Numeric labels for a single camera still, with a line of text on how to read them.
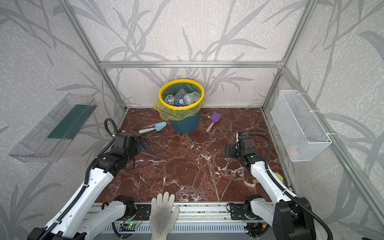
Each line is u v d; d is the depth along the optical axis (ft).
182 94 3.07
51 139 2.14
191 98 2.64
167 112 2.79
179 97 2.78
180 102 2.72
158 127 3.57
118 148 1.83
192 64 3.17
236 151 2.50
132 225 2.31
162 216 2.41
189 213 2.47
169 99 2.74
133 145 1.98
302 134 2.02
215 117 3.78
